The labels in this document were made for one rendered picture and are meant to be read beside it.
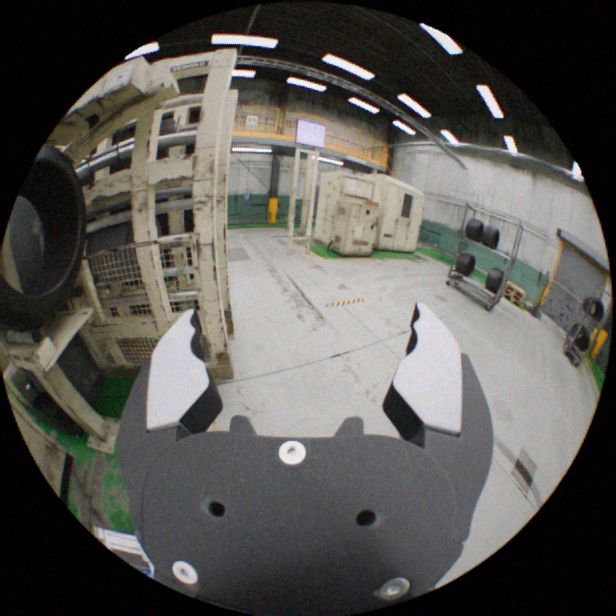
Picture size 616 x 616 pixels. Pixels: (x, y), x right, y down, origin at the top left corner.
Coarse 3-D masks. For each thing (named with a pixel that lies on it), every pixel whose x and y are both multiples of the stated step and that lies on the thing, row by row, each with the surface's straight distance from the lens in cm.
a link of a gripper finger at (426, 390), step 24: (432, 312) 11; (432, 336) 9; (408, 360) 8; (432, 360) 8; (456, 360) 9; (408, 384) 7; (432, 384) 7; (456, 384) 8; (384, 408) 8; (408, 408) 6; (432, 408) 7; (456, 408) 7; (408, 432) 7; (456, 432) 7
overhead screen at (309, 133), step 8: (304, 120) 435; (296, 128) 425; (304, 128) 428; (312, 128) 436; (320, 128) 445; (296, 136) 416; (304, 136) 423; (312, 136) 430; (320, 136) 439; (304, 144) 421; (312, 144) 426; (320, 144) 434
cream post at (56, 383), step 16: (0, 256) 115; (16, 272) 118; (16, 288) 117; (48, 384) 127; (64, 384) 132; (64, 400) 133; (80, 400) 140; (80, 416) 140; (96, 416) 151; (96, 432) 151
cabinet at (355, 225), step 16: (336, 208) 469; (352, 208) 433; (368, 208) 461; (336, 224) 464; (352, 224) 438; (368, 224) 467; (336, 240) 461; (352, 240) 446; (368, 240) 477; (352, 256) 461; (368, 256) 494
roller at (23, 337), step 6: (12, 330) 103; (18, 330) 95; (24, 330) 88; (30, 330) 82; (36, 330) 80; (6, 336) 110; (12, 336) 101; (18, 336) 93; (24, 336) 86; (30, 336) 81; (36, 336) 80; (24, 342) 90; (30, 342) 84; (36, 342) 80
